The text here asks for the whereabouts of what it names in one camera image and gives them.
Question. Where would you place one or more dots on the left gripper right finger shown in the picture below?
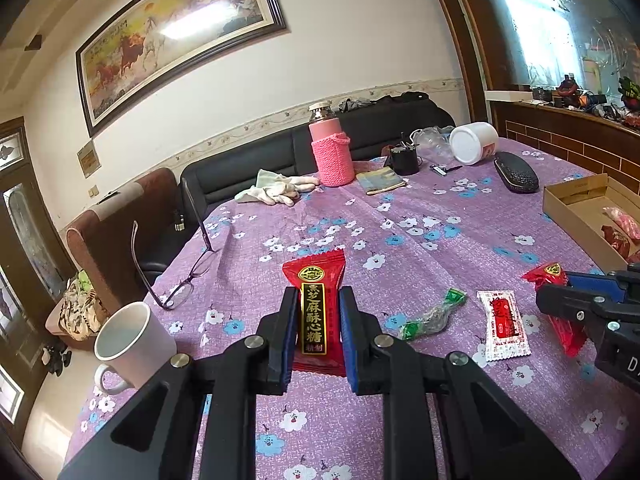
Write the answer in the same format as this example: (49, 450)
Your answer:
(442, 417)

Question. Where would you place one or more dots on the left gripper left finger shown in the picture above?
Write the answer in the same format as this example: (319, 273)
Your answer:
(196, 418)

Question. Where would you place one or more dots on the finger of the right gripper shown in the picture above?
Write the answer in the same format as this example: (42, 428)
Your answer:
(567, 303)
(596, 284)

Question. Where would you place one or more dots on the pink marshmallow packet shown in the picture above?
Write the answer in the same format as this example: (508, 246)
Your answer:
(630, 226)

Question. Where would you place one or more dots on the clear green candy wrapper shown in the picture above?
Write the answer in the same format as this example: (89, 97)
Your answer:
(435, 320)

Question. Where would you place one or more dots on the dark red snack packet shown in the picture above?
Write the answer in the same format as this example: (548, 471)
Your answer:
(617, 240)

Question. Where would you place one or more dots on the red white jerky sachet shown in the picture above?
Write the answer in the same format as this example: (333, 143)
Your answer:
(505, 332)

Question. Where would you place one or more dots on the cardboard tray box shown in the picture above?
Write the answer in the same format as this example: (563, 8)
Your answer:
(576, 206)

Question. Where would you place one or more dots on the eyeglasses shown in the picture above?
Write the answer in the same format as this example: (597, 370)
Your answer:
(163, 252)

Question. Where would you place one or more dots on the white ceramic mug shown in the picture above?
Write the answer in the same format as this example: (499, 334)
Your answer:
(131, 347)

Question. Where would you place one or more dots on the purple floral tablecloth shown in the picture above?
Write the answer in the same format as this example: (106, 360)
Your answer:
(404, 250)

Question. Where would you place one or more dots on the black glasses case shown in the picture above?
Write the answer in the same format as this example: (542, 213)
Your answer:
(515, 173)

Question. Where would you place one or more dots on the white plastic jar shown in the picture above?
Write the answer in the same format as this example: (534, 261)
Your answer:
(474, 142)

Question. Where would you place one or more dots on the brown chair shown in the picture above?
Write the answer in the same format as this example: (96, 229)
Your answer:
(99, 238)

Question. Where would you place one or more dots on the white cloth gloves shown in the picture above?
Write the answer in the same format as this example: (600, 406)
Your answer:
(271, 189)

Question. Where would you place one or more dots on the clear glass jar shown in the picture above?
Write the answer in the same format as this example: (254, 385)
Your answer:
(432, 145)

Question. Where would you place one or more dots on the small black cup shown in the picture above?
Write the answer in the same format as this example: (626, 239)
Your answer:
(404, 160)

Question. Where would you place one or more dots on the black sofa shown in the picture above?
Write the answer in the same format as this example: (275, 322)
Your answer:
(211, 181)

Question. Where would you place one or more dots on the folded notebook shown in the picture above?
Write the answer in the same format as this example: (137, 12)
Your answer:
(380, 181)

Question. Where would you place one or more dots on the pink knitted thermos bottle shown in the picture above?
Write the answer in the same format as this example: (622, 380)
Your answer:
(330, 145)

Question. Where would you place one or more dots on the brown wooden cabinet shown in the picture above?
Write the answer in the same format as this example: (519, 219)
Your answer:
(552, 74)

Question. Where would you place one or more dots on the framed horse painting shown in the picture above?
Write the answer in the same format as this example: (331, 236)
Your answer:
(148, 43)

